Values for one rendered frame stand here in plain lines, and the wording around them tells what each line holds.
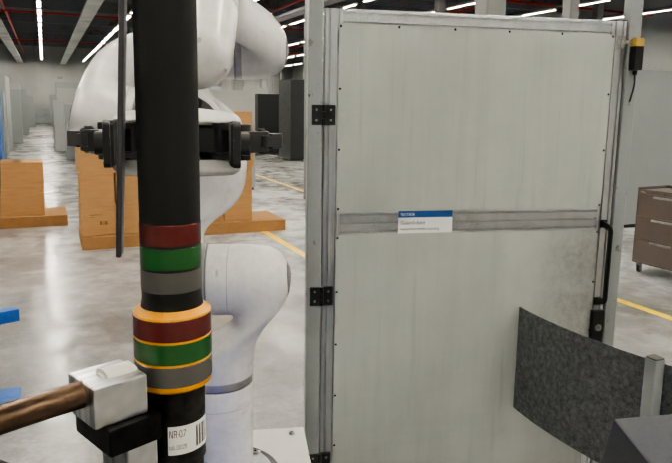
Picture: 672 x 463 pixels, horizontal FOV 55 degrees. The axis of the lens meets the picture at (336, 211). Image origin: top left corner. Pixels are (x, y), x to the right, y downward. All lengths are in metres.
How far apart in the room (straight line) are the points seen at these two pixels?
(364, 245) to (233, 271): 1.25
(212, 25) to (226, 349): 0.53
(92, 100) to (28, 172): 8.98
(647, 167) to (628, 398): 8.28
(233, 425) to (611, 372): 1.41
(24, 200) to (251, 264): 8.70
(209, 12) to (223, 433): 0.68
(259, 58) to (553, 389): 1.73
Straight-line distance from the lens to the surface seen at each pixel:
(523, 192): 2.44
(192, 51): 0.36
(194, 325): 0.37
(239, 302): 1.07
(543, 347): 2.45
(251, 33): 1.05
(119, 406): 0.37
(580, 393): 2.37
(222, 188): 1.07
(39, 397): 0.36
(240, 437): 1.18
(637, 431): 1.02
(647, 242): 7.39
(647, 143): 10.34
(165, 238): 0.36
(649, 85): 10.28
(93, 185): 7.97
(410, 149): 2.26
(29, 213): 9.72
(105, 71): 0.72
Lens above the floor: 1.68
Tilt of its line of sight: 9 degrees down
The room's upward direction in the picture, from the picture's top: 1 degrees clockwise
